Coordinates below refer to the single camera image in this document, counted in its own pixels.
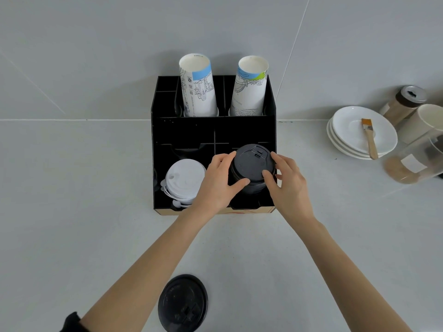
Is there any black cup organizer box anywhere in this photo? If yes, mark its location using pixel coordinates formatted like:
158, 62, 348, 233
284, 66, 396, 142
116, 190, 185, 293
150, 75, 277, 217

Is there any person's left hand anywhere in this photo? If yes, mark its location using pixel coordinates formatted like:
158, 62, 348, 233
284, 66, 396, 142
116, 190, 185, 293
190, 151, 251, 217

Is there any plain white paper cup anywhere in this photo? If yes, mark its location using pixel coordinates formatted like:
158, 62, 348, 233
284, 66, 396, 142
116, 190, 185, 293
397, 104, 443, 146

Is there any black sleeve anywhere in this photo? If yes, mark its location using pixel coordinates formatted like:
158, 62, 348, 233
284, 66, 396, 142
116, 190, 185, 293
62, 311, 91, 332

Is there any white saucer plate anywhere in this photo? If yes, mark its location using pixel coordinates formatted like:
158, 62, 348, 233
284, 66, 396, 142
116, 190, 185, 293
326, 126, 385, 160
331, 106, 399, 156
328, 119, 390, 158

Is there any person's right hand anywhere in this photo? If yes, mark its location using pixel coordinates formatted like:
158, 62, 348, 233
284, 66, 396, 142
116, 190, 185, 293
262, 151, 316, 226

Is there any clear jar with brown powder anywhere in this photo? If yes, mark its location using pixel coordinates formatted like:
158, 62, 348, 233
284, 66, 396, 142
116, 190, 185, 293
383, 134, 443, 185

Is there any person's right forearm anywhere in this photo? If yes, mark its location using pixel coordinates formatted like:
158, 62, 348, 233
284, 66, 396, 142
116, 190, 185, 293
293, 216, 413, 332

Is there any stack of white lids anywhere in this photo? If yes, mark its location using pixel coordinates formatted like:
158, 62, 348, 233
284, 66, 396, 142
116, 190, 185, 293
160, 159, 207, 208

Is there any blue printed paper cup stack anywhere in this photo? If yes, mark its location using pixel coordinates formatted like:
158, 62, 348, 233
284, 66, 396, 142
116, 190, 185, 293
178, 53, 219, 118

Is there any black plastic cup lid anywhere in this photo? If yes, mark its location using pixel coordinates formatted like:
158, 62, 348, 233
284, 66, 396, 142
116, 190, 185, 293
157, 274, 209, 332
229, 144, 276, 182

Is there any brown spice jar black cap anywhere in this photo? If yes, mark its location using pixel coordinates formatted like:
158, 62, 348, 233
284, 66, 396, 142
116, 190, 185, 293
379, 85, 428, 127

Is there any person's left forearm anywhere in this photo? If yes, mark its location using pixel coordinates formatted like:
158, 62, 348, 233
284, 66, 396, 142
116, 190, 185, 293
79, 203, 217, 332

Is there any wooden handle brush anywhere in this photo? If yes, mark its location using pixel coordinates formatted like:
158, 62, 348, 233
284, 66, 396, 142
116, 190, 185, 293
361, 118, 380, 160

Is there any blue green printed cup stack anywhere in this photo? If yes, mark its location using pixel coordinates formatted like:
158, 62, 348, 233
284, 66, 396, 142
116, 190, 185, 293
229, 55, 270, 117

